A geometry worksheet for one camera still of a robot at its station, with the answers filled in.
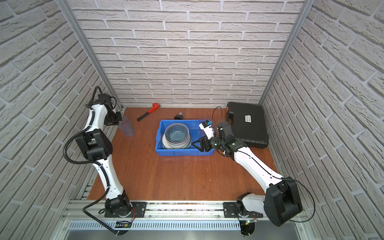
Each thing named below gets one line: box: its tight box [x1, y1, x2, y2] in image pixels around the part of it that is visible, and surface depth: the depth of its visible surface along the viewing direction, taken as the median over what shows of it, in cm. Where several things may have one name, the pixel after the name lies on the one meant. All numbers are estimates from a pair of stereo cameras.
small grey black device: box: [174, 112, 184, 120], surface depth 115 cm
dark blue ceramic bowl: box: [165, 123, 190, 144], surface depth 94 cm
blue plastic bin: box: [155, 119, 215, 156], surface depth 94 cm
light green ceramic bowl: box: [162, 128, 192, 150], surface depth 94 cm
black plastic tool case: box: [226, 101, 269, 149], surface depth 107 cm
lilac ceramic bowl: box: [164, 129, 191, 147], surface depth 94 cm
